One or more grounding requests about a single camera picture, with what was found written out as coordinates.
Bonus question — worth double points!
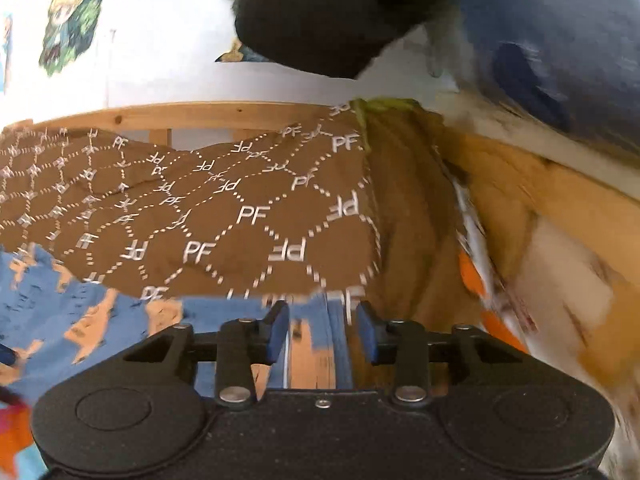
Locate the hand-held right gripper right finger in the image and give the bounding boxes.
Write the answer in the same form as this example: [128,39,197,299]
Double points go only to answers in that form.
[355,300,526,407]

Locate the pale blue figure wall poster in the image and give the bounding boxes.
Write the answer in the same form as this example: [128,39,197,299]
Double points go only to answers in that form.
[0,14,14,94]

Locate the brown printed blanket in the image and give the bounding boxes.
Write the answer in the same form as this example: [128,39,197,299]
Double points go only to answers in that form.
[0,104,483,391]

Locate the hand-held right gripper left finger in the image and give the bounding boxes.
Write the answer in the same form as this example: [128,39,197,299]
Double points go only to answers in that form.
[120,300,292,407]

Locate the blond figure wall poster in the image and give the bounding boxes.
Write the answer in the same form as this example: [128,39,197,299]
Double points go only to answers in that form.
[39,0,112,77]

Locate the black padded jacket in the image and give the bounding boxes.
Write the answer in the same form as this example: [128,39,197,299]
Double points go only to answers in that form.
[232,0,473,80]

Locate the dark blue garment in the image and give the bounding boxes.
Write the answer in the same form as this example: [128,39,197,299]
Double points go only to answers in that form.
[459,0,640,153]

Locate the white orange printed cloth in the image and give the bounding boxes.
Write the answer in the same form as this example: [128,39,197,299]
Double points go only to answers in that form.
[450,172,542,357]

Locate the blue patterned pants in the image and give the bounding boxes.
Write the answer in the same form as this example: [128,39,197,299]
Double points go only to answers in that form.
[0,242,353,480]

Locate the green cloth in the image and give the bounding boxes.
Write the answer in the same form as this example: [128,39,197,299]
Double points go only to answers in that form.
[350,96,446,157]

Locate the wooden bed frame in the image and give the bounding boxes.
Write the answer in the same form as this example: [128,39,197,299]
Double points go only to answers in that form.
[0,102,640,411]

